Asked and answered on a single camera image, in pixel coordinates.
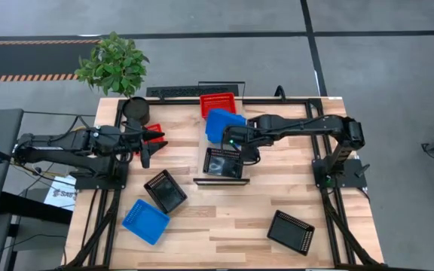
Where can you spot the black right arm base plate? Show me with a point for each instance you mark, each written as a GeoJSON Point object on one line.
{"type": "Point", "coordinates": [352, 177]}

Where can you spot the black aluminium table frame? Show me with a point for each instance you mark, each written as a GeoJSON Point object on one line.
{"type": "Point", "coordinates": [277, 101]}

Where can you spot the blue plastic basket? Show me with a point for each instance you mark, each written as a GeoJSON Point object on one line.
{"type": "Point", "coordinates": [145, 222]}
{"type": "Point", "coordinates": [220, 126]}

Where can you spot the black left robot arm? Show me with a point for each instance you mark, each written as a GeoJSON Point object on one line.
{"type": "Point", "coordinates": [58, 145]}

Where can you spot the red plastic basket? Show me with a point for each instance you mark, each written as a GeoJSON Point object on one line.
{"type": "Point", "coordinates": [217, 105]}
{"type": "Point", "coordinates": [157, 127]}

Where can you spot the green leafy plant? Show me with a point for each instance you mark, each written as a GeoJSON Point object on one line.
{"type": "Point", "coordinates": [115, 66]}

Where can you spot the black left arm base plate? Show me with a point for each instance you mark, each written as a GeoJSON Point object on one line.
{"type": "Point", "coordinates": [100, 184]}

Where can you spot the black plastic basket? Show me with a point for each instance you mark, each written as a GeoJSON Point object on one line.
{"type": "Point", "coordinates": [165, 192]}
{"type": "Point", "coordinates": [220, 165]}
{"type": "Point", "coordinates": [290, 232]}

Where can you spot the white printed paper sheet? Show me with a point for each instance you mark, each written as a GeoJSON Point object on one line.
{"type": "Point", "coordinates": [60, 193]}

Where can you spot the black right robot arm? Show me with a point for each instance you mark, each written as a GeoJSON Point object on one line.
{"type": "Point", "coordinates": [303, 126]}

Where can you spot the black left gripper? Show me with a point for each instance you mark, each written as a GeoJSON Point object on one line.
{"type": "Point", "coordinates": [136, 139]}

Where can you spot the black desk crossbar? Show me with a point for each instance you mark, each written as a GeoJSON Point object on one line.
{"type": "Point", "coordinates": [32, 207]}

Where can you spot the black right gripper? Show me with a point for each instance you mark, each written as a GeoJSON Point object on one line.
{"type": "Point", "coordinates": [245, 135]}

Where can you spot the black plant pot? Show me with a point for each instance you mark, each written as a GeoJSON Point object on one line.
{"type": "Point", "coordinates": [136, 109]}

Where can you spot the black hazard-striped floor mat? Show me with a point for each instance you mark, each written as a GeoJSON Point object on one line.
{"type": "Point", "coordinates": [28, 60]}

